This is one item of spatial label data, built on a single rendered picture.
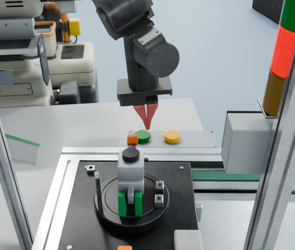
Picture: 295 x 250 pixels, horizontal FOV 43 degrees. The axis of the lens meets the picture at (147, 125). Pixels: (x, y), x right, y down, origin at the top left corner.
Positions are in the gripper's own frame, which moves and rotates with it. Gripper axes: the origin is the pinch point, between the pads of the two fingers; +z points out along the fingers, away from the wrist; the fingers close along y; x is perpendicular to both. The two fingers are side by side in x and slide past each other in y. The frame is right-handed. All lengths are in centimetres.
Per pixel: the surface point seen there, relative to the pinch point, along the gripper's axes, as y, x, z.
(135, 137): -2.5, -5.3, -0.9
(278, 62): 14.0, -27.9, -23.6
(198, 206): 8.1, -12.8, 11.2
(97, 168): -11.3, -1.5, 8.6
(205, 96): 49, 191, 98
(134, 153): -2.7, -12.7, -2.6
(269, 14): 154, 358, 89
